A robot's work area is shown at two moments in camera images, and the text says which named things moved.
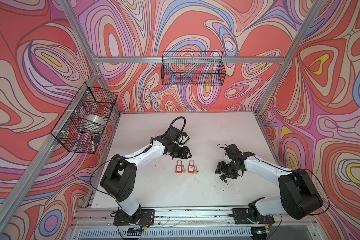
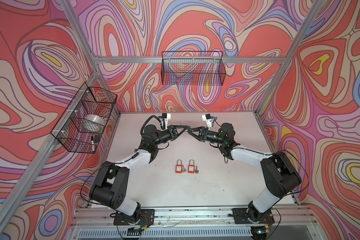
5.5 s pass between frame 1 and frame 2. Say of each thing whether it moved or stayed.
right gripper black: moved
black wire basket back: stayed
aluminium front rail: stayed
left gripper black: moved
